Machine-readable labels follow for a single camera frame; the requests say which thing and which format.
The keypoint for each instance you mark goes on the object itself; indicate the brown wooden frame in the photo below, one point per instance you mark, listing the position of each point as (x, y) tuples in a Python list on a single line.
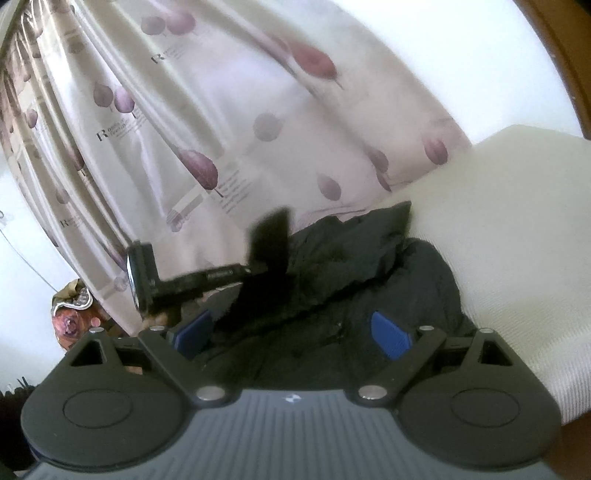
[(569, 46)]

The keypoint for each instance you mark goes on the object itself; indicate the black jacket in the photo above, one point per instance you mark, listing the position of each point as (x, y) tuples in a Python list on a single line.
[(341, 281)]

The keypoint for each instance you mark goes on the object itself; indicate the cream bed mattress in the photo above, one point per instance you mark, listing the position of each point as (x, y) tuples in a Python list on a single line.
[(508, 230)]

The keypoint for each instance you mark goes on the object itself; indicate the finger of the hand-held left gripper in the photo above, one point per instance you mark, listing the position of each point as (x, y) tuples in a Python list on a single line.
[(272, 242)]

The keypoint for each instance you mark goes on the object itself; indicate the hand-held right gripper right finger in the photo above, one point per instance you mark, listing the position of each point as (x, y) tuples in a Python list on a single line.
[(390, 336)]

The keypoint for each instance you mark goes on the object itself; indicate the leaf-printed pale curtain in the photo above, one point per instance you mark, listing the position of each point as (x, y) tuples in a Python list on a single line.
[(207, 115)]

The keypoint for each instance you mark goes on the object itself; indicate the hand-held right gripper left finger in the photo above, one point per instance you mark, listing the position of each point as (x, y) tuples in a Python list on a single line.
[(193, 333)]

